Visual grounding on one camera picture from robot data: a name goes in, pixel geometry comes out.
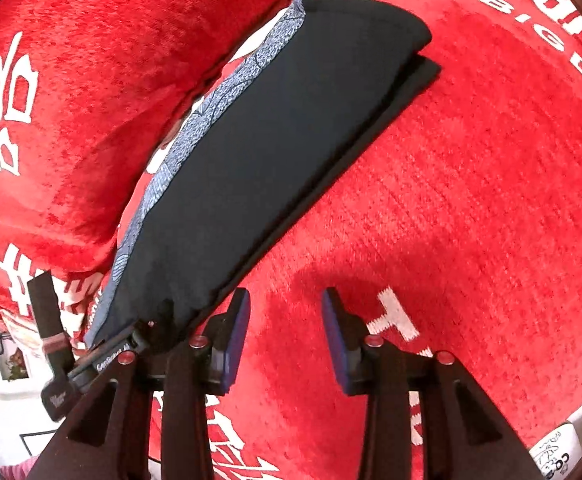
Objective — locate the small colourful picture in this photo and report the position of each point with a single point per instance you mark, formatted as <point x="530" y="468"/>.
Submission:
<point x="16" y="366"/>

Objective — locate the person's left forearm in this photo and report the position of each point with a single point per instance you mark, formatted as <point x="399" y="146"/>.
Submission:
<point x="21" y="469"/>

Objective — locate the red printed pillow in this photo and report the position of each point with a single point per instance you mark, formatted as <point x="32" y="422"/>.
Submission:
<point x="101" y="70"/>

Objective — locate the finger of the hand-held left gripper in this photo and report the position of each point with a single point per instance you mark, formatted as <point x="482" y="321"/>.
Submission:
<point x="113" y="355"/>

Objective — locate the black pants with patterned waistband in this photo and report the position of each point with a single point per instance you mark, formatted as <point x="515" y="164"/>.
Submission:
<point x="271" y="150"/>

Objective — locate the red printed blanket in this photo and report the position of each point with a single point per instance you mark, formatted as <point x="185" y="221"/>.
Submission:
<point x="471" y="185"/>

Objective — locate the white printed slipper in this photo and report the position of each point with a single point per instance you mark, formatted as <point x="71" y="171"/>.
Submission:
<point x="553" y="452"/>

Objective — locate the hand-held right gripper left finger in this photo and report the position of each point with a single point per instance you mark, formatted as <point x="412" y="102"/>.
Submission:
<point x="237" y="340"/>

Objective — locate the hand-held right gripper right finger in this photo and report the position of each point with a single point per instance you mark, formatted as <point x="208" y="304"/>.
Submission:
<point x="335" y="340"/>

